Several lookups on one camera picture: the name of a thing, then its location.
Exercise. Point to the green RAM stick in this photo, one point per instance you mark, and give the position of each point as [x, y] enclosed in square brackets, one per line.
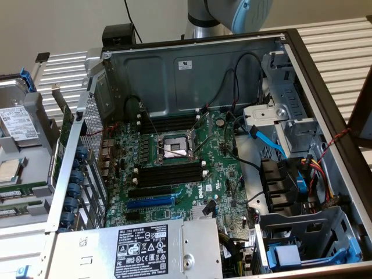
[14, 193]
[13, 213]

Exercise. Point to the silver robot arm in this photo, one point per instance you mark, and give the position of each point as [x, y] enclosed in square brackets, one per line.
[200, 14]

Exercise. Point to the RAM slot with white latches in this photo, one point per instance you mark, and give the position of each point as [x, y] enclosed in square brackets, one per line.
[168, 181]
[171, 117]
[171, 125]
[168, 171]

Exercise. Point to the CPU socket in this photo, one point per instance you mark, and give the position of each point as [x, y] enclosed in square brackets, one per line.
[173, 145]

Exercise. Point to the thin steel locking lever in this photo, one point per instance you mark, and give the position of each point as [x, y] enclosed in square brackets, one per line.
[180, 154]
[149, 122]

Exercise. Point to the metal socket cover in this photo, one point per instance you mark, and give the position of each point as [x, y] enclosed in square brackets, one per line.
[200, 128]

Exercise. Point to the silver coin cell battery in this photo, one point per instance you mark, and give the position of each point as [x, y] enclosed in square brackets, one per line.
[221, 122]

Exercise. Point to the green motherboard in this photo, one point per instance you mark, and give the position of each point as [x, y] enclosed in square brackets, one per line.
[223, 186]

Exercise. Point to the long black expansion slot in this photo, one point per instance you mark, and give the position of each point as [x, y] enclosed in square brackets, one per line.
[151, 191]

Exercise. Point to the black data connector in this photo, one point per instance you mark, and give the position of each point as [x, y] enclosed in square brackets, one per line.
[209, 207]

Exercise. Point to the blue expansion slot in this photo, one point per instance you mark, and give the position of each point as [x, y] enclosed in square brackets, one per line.
[149, 202]

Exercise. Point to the open metal PC case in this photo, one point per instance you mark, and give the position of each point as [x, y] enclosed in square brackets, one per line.
[145, 75]

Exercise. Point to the silver finned heatsink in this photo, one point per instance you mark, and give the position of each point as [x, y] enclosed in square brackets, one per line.
[199, 215]

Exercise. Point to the short black expansion slot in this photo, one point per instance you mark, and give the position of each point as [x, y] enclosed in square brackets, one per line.
[132, 215]

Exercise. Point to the metal drive cage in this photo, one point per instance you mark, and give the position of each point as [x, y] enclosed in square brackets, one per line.
[279, 96]

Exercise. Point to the blue card retention clip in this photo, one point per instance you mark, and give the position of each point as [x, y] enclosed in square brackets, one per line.
[75, 190]
[83, 152]
[71, 203]
[77, 164]
[77, 176]
[67, 218]

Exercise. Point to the green graphics card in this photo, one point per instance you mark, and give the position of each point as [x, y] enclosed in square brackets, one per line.
[65, 130]

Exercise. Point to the small black box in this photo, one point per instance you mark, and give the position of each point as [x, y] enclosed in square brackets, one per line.
[117, 33]

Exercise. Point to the grey power supply unit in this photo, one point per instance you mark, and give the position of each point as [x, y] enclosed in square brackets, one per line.
[96, 253]

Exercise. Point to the metal disk bay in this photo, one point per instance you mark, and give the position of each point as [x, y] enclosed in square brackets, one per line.
[305, 226]

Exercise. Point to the blue disk tray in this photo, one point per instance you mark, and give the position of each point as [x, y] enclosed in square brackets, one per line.
[286, 255]

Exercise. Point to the blue disk caddy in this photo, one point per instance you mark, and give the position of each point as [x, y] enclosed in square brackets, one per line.
[27, 80]

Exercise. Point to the silver hard disk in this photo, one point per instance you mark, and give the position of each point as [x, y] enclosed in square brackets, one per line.
[14, 116]

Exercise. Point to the dark brown panel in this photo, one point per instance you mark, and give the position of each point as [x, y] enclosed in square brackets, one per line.
[360, 116]

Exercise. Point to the silver CPU chip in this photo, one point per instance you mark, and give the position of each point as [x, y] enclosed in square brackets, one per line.
[8, 171]

